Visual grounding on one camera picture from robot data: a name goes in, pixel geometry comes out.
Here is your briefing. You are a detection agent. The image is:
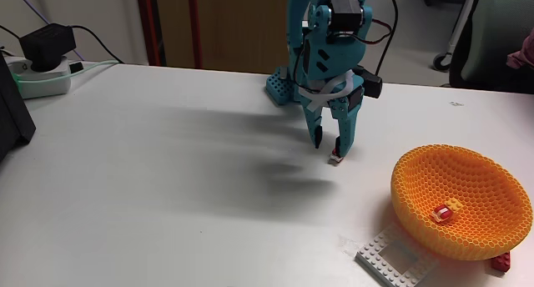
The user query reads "orange honeycomb bowl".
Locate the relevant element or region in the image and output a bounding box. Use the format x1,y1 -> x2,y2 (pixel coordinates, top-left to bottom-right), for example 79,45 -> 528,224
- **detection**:
390,143 -> 534,262

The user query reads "black webcam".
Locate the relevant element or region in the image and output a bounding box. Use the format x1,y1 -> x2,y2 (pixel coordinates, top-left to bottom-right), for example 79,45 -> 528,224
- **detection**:
354,65 -> 384,99

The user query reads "brown wooden cabinet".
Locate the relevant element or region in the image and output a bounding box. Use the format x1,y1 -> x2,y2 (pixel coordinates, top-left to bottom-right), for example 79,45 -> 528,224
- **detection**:
135,0 -> 293,75

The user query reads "white stand with caster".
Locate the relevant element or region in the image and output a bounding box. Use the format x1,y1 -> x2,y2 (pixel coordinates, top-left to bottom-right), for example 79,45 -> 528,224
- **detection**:
432,0 -> 481,73

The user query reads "grey brick baseplate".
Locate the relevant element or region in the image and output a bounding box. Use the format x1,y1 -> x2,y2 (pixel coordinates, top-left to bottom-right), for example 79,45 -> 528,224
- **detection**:
355,222 -> 443,287

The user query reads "dark office chair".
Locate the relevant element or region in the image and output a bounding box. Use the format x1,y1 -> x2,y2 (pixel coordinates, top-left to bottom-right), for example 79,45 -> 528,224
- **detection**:
448,0 -> 534,95

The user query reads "red brick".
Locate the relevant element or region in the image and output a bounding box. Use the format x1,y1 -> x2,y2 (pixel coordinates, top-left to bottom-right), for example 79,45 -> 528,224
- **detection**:
490,251 -> 511,274

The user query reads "white power strip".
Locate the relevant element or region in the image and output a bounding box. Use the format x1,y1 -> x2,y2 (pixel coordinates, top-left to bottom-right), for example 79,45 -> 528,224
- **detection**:
3,55 -> 73,99

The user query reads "black power adapter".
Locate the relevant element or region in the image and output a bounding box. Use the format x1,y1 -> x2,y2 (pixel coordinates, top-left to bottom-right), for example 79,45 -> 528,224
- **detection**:
18,23 -> 78,73

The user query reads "black box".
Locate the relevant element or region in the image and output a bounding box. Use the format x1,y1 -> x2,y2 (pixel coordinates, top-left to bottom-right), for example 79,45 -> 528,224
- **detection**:
0,53 -> 38,163

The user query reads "white tape strap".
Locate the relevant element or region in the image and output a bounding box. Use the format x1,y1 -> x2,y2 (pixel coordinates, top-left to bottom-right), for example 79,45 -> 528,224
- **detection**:
298,71 -> 355,113

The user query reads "black webcam cable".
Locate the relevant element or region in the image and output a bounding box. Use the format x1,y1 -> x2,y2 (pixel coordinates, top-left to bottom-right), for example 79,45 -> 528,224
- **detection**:
376,0 -> 400,78

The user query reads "green cable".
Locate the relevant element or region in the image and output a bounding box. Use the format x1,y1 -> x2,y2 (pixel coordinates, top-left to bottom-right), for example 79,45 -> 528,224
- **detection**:
12,59 -> 122,86

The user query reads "black adapter cable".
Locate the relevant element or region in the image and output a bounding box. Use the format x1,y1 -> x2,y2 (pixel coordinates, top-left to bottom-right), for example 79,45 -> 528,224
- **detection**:
68,24 -> 125,65

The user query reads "purple cable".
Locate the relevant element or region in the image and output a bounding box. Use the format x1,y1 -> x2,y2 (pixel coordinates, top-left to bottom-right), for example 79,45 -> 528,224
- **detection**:
11,0 -> 84,62

